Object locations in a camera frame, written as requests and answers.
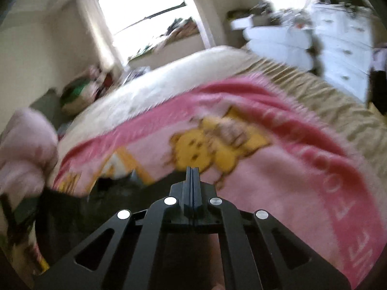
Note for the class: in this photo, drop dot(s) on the grey headboard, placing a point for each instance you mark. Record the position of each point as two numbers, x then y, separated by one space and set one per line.
48 105

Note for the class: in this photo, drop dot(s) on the white vanity table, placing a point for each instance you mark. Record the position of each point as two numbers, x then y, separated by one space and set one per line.
272 36

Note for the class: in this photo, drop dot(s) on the cream curtain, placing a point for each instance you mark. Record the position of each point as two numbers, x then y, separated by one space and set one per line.
196 12
96 36

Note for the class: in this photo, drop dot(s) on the white chest of drawers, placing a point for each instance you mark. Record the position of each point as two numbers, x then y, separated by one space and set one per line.
341 42

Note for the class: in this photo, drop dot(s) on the pile of folded clothes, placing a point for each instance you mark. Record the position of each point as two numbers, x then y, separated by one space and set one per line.
78 93

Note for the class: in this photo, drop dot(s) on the bed with beige bedspread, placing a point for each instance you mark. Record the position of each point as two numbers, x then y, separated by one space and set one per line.
181 75

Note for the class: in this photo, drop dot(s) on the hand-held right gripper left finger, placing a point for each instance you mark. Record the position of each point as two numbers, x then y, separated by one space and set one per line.
187 199

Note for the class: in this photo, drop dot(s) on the heap of clothes on sill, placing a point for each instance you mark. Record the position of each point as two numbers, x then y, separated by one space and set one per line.
181 28

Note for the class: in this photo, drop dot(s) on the black leather jacket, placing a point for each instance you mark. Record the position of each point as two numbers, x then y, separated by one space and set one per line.
90 205

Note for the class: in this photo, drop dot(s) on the window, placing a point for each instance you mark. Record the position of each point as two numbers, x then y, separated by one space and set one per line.
136 6

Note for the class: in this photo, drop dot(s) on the pink quilt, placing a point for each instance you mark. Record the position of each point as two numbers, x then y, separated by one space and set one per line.
24 145

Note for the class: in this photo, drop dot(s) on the black hanging garment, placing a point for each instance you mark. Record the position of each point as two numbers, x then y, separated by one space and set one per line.
378 87

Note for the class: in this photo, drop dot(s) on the pink cartoon printed blanket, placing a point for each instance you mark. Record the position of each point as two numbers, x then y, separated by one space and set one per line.
272 172

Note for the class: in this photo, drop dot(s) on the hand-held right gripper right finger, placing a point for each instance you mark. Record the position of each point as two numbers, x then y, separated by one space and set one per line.
197 199

